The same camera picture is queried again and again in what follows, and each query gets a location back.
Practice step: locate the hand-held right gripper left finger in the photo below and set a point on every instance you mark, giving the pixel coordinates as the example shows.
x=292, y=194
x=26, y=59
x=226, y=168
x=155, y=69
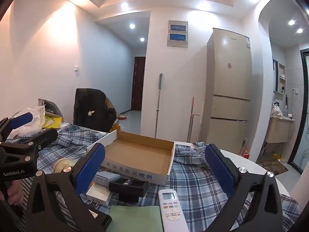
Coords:
x=89, y=169

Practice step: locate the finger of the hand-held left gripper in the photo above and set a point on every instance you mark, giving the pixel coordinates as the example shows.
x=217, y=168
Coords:
x=21, y=120
x=36, y=139

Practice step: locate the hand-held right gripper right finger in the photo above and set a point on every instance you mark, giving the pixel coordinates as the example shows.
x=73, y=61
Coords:
x=219, y=171

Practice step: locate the grey rectangular box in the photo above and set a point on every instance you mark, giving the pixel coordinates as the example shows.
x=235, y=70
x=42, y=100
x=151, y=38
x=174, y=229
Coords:
x=103, y=177

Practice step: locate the white power adapter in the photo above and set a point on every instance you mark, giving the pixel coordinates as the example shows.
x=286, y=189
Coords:
x=99, y=194

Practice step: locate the black tray with metal pieces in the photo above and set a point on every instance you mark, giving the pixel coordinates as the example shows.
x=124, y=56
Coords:
x=128, y=191

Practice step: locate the shallow cardboard box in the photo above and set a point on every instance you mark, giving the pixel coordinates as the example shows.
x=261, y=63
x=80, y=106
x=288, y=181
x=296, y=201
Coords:
x=137, y=154

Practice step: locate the black box with white label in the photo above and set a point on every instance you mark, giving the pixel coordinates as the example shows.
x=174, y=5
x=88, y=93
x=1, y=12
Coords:
x=99, y=221

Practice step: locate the white remote control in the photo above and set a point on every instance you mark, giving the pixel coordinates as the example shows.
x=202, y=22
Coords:
x=172, y=212

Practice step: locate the green card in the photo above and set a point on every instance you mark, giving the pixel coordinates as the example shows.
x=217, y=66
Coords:
x=135, y=220

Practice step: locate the person's left hand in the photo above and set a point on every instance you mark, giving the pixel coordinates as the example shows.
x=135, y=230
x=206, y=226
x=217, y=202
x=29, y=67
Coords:
x=14, y=194

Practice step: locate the white plastic bag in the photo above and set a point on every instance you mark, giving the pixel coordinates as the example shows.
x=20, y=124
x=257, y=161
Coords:
x=33, y=118

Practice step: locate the yellow bag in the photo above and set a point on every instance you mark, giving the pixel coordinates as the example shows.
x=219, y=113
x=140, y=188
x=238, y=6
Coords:
x=52, y=122

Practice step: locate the blue plaid cloth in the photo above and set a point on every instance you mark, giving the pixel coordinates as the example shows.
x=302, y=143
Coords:
x=193, y=186

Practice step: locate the grey cloth bag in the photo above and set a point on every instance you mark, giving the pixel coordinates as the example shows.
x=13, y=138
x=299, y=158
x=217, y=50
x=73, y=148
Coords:
x=50, y=106

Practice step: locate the patterned floor mat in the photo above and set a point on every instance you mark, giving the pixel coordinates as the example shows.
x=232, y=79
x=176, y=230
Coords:
x=272, y=166

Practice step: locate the black jacket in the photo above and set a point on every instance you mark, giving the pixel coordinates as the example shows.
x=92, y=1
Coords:
x=89, y=108

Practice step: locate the colourful packets on floor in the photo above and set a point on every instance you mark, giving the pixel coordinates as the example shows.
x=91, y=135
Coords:
x=121, y=117

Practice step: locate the beige bathroom vanity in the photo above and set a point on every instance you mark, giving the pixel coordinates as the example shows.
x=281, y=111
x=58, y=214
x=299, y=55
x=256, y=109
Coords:
x=277, y=130

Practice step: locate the pink cloth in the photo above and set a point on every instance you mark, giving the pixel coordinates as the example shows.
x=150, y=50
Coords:
x=276, y=111

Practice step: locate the beige refrigerator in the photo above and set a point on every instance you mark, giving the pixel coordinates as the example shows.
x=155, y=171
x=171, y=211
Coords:
x=229, y=82

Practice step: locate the dark brown door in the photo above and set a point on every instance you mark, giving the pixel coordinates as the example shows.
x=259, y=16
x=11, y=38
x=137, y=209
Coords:
x=138, y=84

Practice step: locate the frosted glass door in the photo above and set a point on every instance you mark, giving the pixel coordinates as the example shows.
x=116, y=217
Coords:
x=304, y=116

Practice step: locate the grey electrical panel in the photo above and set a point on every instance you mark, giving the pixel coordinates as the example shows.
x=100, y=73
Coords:
x=177, y=33

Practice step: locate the wall niche shelf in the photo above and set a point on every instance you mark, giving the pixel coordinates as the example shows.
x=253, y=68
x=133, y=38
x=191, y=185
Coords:
x=281, y=77

